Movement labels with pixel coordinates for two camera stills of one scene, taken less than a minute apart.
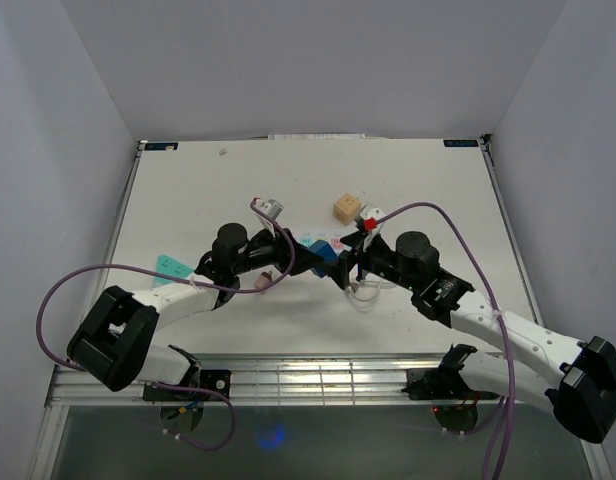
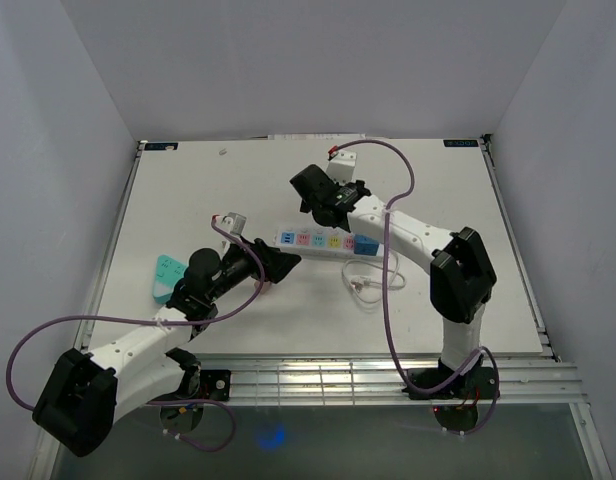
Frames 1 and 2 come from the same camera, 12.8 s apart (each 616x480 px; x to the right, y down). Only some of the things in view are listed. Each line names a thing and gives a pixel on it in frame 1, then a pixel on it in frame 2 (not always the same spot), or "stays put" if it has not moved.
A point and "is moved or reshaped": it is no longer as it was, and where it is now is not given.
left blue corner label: x=149 y=146 stays put
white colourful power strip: x=330 y=234 stays put
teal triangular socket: x=169 y=266 stays put
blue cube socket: x=323 y=248 is moved or reshaped
